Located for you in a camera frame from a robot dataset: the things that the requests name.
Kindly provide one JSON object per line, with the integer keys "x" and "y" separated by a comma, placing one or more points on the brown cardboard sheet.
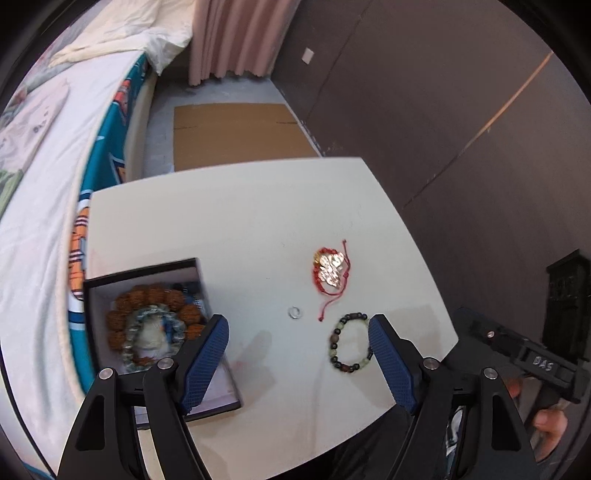
{"x": 240, "y": 134}

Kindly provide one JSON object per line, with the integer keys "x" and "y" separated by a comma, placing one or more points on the cream upholstered bed frame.
{"x": 141, "y": 138}

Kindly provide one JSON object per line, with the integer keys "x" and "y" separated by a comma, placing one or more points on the person's right hand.
{"x": 549, "y": 422}

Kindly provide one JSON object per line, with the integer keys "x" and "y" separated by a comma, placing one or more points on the light blue patterned cloth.
{"x": 27, "y": 64}

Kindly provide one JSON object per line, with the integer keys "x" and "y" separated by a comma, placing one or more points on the white duvet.
{"x": 129, "y": 27}

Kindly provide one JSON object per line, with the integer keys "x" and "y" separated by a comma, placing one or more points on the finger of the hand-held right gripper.
{"x": 485, "y": 334}

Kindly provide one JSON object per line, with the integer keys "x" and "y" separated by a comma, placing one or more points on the wide pink curtain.
{"x": 231, "y": 37}

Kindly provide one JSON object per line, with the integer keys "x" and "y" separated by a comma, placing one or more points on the pale printed shirt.
{"x": 41, "y": 115}

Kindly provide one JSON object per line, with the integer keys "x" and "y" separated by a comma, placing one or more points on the black jewelry box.
{"x": 99, "y": 304}

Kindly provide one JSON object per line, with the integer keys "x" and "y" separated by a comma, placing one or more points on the black cabinet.
{"x": 568, "y": 295}

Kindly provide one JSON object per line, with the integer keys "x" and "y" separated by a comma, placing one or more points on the white table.
{"x": 258, "y": 221}

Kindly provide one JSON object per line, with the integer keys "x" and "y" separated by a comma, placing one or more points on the green plaid cloth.
{"x": 4, "y": 189}

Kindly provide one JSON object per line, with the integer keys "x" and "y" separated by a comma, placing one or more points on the clear plastic bag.
{"x": 150, "y": 339}

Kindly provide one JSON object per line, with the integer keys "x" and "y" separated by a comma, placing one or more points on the white wall outlet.
{"x": 307, "y": 55}

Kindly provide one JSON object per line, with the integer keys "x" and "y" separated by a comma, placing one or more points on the white fleece blanket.
{"x": 41, "y": 207}

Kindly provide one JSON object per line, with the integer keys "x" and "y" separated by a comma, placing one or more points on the blue printed bed sheet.
{"x": 115, "y": 124}

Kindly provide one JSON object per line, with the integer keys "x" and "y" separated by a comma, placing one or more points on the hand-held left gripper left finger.
{"x": 205, "y": 360}

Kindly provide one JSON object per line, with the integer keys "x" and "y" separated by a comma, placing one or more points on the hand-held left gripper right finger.
{"x": 392, "y": 364}

